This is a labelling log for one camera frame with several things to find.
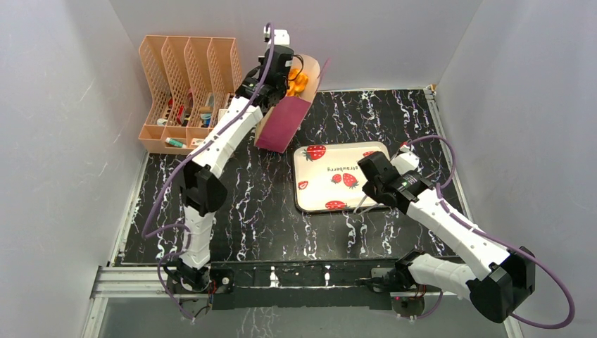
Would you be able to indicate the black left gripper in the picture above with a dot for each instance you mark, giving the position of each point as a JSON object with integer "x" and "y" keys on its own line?
{"x": 262, "y": 62}

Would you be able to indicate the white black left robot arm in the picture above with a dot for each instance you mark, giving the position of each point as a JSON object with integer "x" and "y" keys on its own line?
{"x": 202, "y": 192}

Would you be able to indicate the silver metal tongs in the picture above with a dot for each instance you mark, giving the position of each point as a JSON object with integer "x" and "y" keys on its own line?
{"x": 364, "y": 204}

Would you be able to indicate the green white tube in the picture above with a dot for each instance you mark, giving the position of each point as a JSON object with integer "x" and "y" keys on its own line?
{"x": 172, "y": 142}

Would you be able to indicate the white medicine box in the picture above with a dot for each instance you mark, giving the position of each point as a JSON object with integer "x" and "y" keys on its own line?
{"x": 222, "y": 114}

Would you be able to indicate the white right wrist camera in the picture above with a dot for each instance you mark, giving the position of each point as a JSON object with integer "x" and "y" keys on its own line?
{"x": 405, "y": 160}

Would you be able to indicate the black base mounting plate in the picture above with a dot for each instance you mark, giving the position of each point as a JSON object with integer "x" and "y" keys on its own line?
{"x": 405, "y": 303}

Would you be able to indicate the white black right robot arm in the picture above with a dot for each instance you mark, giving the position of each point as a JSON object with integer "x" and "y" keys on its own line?
{"x": 494, "y": 278}

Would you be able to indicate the aluminium frame rail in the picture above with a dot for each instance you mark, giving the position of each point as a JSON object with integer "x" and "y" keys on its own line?
{"x": 140, "y": 280}

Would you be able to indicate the orange braided fake bread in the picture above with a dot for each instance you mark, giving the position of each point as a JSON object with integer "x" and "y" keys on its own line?
{"x": 297, "y": 82}

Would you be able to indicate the pink paper gift bag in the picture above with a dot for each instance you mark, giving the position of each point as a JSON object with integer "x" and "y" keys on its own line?
{"x": 279, "y": 126}

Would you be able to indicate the peach plastic file organizer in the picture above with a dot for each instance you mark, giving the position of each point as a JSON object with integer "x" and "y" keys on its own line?
{"x": 190, "y": 79}

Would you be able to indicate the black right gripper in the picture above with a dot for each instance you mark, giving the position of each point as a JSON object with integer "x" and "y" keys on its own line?
{"x": 371, "y": 192}

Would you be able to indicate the small white card box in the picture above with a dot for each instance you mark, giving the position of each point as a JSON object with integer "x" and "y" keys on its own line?
{"x": 196, "y": 142}

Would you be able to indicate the strawberry print metal tray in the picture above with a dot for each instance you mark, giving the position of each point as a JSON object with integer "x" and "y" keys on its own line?
{"x": 327, "y": 176}

